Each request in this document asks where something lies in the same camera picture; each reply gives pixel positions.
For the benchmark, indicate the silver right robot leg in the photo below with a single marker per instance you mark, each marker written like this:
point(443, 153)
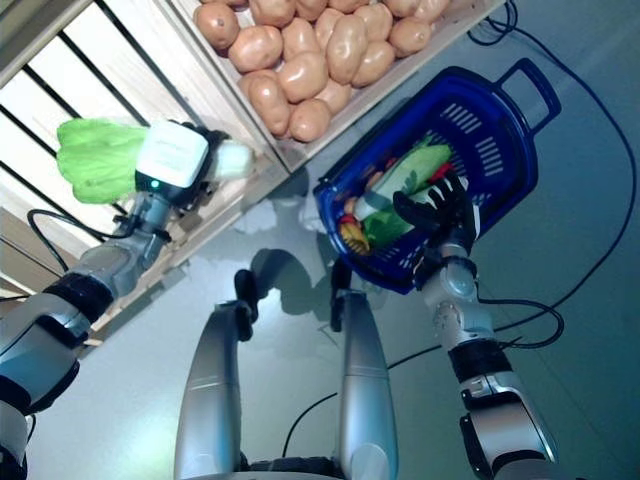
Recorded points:
point(362, 375)

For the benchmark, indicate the silver robot leg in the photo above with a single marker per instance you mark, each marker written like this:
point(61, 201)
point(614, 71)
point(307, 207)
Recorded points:
point(362, 375)
point(210, 375)

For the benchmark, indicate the blue plastic shopping basket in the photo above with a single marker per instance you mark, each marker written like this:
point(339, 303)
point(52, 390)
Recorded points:
point(385, 275)

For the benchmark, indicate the wooden cabbage crate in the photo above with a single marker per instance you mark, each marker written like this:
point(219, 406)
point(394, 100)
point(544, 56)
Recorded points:
point(200, 95)

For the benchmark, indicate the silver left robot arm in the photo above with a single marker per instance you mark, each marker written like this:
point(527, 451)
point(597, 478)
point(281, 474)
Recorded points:
point(100, 270)

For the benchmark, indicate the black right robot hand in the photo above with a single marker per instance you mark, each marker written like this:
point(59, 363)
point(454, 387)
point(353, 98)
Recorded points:
point(447, 220)

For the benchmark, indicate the tan toy potato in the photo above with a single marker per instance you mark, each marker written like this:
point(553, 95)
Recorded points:
point(302, 77)
point(410, 35)
point(257, 47)
point(310, 120)
point(345, 42)
point(268, 100)

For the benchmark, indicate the wooden potato crate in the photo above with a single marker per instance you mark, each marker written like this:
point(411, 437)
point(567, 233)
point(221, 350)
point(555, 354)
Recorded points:
point(440, 45)

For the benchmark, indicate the yellow toy vegetable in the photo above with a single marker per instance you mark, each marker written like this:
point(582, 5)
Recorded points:
point(355, 235)

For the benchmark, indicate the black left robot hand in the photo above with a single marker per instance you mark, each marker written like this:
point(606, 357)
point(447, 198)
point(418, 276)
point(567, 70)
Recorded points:
point(212, 140)

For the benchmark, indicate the dark robot waist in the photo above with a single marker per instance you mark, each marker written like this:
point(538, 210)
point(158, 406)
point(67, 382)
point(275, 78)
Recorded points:
point(285, 467)

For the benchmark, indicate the red bell pepper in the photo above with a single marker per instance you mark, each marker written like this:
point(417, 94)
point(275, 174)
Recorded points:
point(439, 172)

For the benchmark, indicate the white square module green light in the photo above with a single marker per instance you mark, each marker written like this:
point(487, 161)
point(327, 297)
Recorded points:
point(172, 152)

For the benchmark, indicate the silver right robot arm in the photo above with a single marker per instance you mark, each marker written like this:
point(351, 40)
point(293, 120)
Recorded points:
point(465, 300)

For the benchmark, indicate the silver left robot leg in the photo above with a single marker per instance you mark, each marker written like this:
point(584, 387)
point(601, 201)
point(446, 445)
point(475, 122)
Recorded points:
point(210, 375)

